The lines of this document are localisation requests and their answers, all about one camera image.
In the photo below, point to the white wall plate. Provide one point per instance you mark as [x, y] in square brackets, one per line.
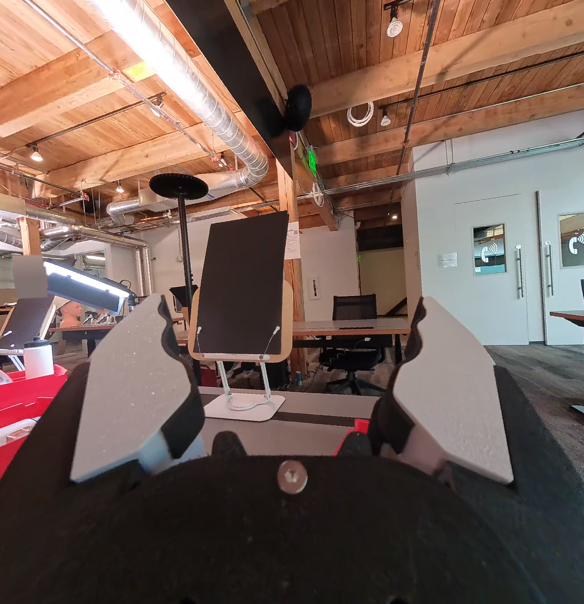
[314, 288]

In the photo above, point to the paper notice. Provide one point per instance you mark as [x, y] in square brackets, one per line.
[293, 240]
[448, 260]

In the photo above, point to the white bottle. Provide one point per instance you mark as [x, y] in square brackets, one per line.
[38, 361]

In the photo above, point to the black board on white stand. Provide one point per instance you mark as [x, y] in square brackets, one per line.
[245, 283]
[25, 322]

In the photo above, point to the white door with window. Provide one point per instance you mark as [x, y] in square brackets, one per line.
[490, 311]
[570, 302]

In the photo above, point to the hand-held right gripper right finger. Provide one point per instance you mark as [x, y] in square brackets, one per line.
[447, 391]

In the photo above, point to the silver spiral air duct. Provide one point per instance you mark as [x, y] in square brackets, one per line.
[211, 108]

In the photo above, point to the black pole with round disc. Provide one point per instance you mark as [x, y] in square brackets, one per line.
[178, 185]

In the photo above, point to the mannequin head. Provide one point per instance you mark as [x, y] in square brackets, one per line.
[71, 314]

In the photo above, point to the long wooden desk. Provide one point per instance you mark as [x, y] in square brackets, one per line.
[329, 326]

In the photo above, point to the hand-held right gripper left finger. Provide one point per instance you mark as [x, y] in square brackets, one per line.
[131, 377]

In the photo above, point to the black round ceiling device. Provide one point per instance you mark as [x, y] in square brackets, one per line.
[299, 107]

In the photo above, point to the red plastic bin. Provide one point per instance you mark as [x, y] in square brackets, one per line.
[18, 398]

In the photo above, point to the studio light panel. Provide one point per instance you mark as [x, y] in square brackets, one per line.
[84, 289]

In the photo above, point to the green exit sign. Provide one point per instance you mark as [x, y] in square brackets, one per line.
[312, 163]

